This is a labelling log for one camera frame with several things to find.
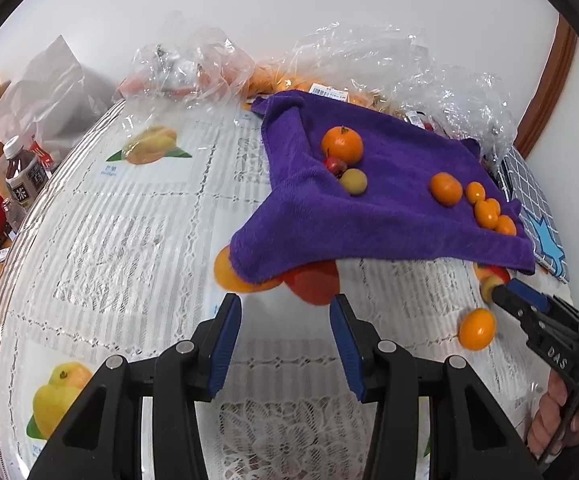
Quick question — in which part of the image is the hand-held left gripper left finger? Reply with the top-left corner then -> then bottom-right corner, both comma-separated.
28,292 -> 243,480

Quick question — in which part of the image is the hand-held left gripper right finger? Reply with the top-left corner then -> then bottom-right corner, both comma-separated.
329,294 -> 543,480

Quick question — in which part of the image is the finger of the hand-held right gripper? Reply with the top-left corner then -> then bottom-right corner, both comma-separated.
508,279 -> 551,314
492,285 -> 550,342

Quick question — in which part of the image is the pale yellow fruit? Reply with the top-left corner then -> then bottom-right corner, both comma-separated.
479,267 -> 511,306
339,168 -> 369,197

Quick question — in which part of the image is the purple towel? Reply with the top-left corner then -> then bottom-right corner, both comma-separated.
230,90 -> 536,283

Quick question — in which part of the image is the large orange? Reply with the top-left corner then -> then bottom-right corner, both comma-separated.
321,126 -> 364,166

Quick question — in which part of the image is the clear bag of red fruits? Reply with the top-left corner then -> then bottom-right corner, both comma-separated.
394,35 -> 518,161

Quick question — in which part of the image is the person's right hand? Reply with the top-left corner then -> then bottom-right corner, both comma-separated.
526,372 -> 579,460

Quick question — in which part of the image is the tea bottle white cap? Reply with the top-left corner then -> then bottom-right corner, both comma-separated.
2,135 -> 50,213

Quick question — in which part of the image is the crumpled clear plastic bag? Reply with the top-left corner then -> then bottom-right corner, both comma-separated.
116,11 -> 256,109

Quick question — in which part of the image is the clear plastic bag of oranges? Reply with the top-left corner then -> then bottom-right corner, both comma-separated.
248,22 -> 420,111

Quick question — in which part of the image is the white plastic bag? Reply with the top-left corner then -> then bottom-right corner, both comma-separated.
0,35 -> 111,171

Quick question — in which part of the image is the brown wooden door frame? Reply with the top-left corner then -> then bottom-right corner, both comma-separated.
516,12 -> 578,157

